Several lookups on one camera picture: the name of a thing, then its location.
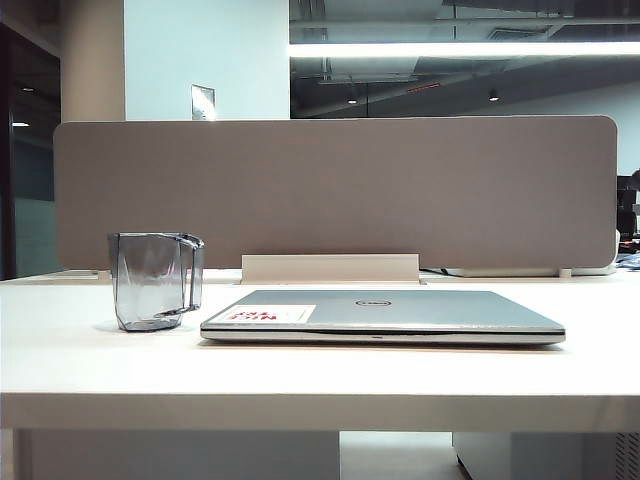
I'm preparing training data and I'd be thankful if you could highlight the transparent grey plastic mug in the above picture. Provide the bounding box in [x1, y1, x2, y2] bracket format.
[106, 231, 206, 333]

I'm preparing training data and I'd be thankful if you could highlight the silver closed laptop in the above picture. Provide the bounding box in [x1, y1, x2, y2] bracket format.
[199, 288, 567, 346]

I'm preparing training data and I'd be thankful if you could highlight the brown fabric desk partition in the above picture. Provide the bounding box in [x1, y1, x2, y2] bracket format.
[52, 114, 621, 274]

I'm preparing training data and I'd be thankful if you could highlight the white sticker with red letters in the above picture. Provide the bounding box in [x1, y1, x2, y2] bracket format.
[223, 303, 317, 325]

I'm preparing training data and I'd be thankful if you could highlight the white tray behind partition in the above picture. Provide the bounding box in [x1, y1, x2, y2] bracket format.
[447, 266, 617, 278]

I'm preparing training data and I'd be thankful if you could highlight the long linear ceiling light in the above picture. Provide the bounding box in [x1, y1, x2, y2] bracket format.
[288, 40, 640, 59]

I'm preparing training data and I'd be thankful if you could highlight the white desk support panel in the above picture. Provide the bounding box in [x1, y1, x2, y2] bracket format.
[12, 429, 341, 480]

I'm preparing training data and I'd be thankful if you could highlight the black office chair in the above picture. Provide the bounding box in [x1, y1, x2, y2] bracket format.
[616, 168, 640, 237]

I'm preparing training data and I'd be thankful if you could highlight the white cable tray flap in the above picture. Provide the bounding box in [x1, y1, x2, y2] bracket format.
[240, 253, 420, 286]

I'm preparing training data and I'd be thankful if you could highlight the metal ceiling duct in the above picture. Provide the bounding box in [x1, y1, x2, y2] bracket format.
[319, 56, 422, 85]

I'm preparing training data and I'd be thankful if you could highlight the framed wall notice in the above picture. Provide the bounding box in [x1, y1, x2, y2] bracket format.
[190, 83, 216, 122]

